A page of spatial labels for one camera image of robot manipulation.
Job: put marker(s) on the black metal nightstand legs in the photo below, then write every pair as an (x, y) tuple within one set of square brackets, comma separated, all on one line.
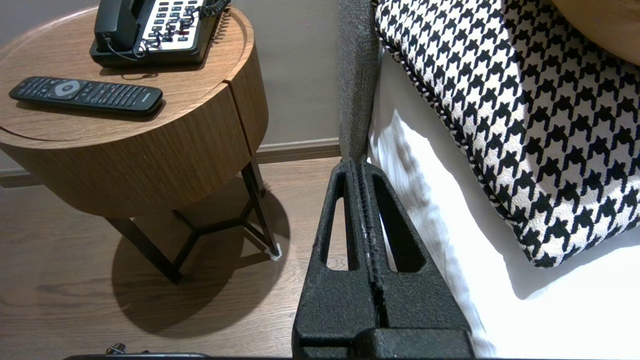
[(145, 245)]

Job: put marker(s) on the black white houndstooth pillow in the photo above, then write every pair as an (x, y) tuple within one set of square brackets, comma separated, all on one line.
[(525, 125)]

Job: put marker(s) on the black TV remote control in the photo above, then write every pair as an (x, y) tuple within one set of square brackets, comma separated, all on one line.
[(85, 95)]

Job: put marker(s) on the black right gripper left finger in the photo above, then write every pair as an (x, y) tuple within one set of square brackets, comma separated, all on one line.
[(330, 310)]

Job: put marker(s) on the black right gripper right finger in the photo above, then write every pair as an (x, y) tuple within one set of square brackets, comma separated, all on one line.
[(425, 310)]

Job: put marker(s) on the mustard brown pillow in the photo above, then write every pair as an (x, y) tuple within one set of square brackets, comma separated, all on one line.
[(605, 25)]

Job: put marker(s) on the white bed sheet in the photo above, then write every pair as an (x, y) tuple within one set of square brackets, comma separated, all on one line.
[(500, 310)]

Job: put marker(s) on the grey upholstered headboard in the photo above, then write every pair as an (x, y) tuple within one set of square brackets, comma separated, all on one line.
[(357, 75)]

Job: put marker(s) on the black telephone handset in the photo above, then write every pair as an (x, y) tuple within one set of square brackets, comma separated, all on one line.
[(115, 25)]

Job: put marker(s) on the round wooden nightstand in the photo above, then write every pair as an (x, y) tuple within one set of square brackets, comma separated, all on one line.
[(50, 60)]

